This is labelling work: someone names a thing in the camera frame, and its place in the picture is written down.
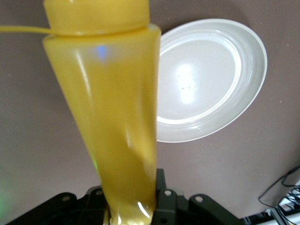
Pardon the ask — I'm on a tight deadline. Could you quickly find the long black table cable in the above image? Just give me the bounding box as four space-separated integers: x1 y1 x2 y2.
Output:
257 165 300 213

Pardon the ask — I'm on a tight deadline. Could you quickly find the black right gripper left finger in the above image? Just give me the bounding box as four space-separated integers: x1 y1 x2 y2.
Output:
84 186 111 225

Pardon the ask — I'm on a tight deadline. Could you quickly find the yellow squeeze sauce bottle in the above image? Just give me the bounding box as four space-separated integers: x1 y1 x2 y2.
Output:
0 0 162 225

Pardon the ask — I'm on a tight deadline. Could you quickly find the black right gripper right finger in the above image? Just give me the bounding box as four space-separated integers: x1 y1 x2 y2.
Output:
152 168 178 225

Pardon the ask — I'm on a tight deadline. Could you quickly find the beige round plate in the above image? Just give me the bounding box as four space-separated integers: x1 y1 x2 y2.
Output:
156 18 268 143

